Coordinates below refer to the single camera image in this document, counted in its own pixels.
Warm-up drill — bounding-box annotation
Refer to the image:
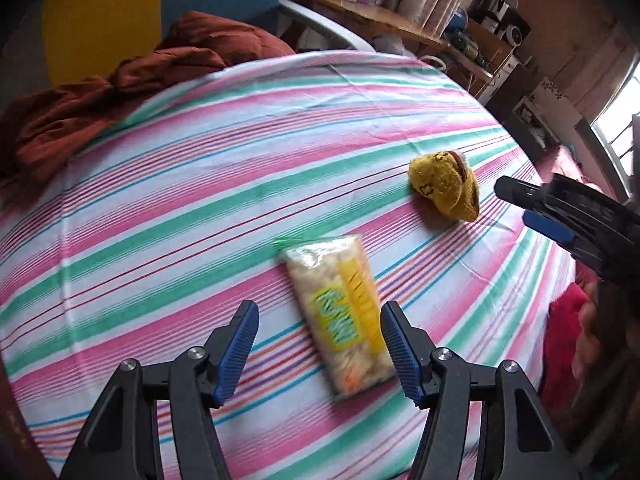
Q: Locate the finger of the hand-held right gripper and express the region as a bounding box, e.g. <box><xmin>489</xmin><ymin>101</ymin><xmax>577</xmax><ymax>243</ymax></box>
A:
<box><xmin>522</xmin><ymin>210</ymin><xmax>576</xmax><ymax>247</ymax></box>
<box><xmin>494</xmin><ymin>176</ymin><xmax>549</xmax><ymax>211</ymax></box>

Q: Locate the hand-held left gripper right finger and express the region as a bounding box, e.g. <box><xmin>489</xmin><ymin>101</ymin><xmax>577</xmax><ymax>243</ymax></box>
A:
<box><xmin>380</xmin><ymin>301</ymin><xmax>581</xmax><ymax>480</ymax></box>

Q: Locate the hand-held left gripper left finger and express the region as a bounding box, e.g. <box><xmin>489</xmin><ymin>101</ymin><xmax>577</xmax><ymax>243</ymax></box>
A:
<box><xmin>59</xmin><ymin>300</ymin><xmax>261</xmax><ymax>480</ymax></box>

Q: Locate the white puffed rice snack packet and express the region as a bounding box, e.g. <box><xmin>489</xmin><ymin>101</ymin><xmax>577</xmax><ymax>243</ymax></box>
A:
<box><xmin>276</xmin><ymin>234</ymin><xmax>399</xmax><ymax>404</ymax></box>

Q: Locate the yellow plush toy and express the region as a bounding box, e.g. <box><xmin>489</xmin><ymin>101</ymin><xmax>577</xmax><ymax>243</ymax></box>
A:
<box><xmin>408</xmin><ymin>149</ymin><xmax>482</xmax><ymax>224</ymax></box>

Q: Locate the person's right hand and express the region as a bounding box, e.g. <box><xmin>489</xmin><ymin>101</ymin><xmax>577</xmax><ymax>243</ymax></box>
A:
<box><xmin>572</xmin><ymin>282</ymin><xmax>607</xmax><ymax>387</ymax></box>

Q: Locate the window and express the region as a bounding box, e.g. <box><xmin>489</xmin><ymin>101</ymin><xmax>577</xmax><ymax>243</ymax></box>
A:
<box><xmin>591</xmin><ymin>66</ymin><xmax>640</xmax><ymax>163</ymax></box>

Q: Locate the pink cloth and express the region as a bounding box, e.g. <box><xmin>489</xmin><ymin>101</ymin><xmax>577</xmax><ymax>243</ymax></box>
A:
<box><xmin>536</xmin><ymin>144</ymin><xmax>601</xmax><ymax>411</ymax></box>

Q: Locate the cluttered wooden desk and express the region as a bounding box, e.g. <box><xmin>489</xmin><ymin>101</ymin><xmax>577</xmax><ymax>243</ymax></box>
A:
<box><xmin>442</xmin><ymin>15</ymin><xmax>522</xmax><ymax>93</ymax></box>

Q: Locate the black stereo speaker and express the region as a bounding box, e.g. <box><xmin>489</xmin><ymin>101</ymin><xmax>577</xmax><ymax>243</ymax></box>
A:
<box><xmin>502</xmin><ymin>12</ymin><xmax>532</xmax><ymax>48</ymax></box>

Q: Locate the blue round object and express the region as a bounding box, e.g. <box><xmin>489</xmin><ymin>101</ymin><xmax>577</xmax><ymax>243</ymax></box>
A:
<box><xmin>445</xmin><ymin>9</ymin><xmax>470</xmax><ymax>36</ymax></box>

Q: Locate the wooden side shelf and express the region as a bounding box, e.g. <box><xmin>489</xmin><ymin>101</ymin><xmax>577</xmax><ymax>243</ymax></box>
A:
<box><xmin>292</xmin><ymin>0</ymin><xmax>452</xmax><ymax>52</ymax></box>

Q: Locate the reddish brown jacket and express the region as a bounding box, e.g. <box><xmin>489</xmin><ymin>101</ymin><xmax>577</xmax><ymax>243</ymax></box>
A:
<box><xmin>0</xmin><ymin>10</ymin><xmax>297</xmax><ymax>198</ymax></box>

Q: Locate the grey yellow blue headboard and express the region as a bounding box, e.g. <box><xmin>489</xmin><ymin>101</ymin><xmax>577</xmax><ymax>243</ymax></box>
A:
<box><xmin>10</xmin><ymin>0</ymin><xmax>284</xmax><ymax>88</ymax></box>

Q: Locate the white bed rail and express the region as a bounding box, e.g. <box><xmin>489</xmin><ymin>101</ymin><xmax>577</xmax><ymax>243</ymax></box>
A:
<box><xmin>277</xmin><ymin>0</ymin><xmax>377</xmax><ymax>52</ymax></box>

